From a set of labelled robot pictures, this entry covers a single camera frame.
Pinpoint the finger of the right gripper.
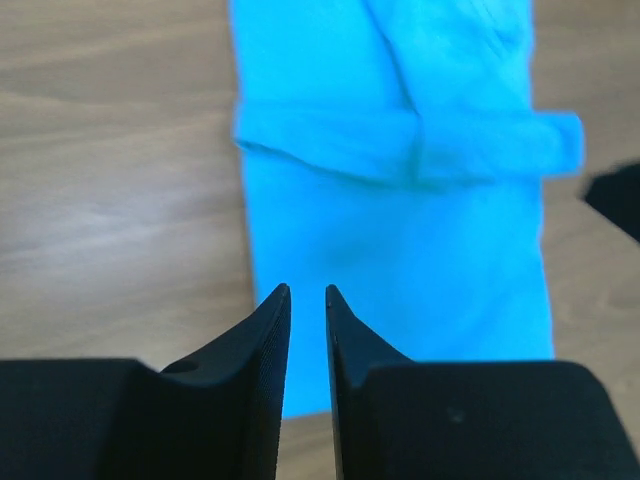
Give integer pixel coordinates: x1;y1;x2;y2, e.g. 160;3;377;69
582;161;640;241

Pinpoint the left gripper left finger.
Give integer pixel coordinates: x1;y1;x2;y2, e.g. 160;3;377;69
1;285;291;479

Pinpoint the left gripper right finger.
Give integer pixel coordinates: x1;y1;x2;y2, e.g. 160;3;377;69
326;286;639;480

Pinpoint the light blue t shirt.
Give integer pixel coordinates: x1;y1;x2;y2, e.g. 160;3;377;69
229;1;584;418

